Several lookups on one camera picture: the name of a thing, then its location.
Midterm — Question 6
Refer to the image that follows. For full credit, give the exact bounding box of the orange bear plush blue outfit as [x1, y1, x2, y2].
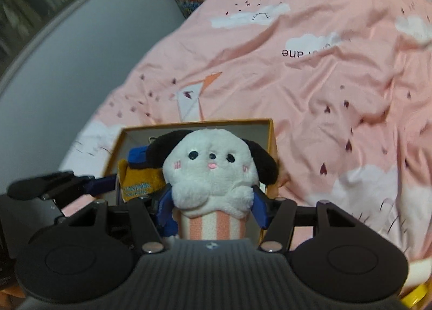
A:
[116, 146, 166, 203]

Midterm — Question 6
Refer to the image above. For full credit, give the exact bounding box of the white dog plush striped cup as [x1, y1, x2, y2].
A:
[146, 129, 278, 241]

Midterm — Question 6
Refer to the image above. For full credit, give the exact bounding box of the yellow round tape measure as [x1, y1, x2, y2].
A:
[400, 284, 431, 309]

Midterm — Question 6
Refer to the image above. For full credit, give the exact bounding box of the orange cardboard storage box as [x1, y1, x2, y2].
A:
[104, 120, 275, 242]

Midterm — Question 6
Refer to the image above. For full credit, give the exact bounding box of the pink cloud print duvet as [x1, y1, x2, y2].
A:
[61, 0, 431, 260]

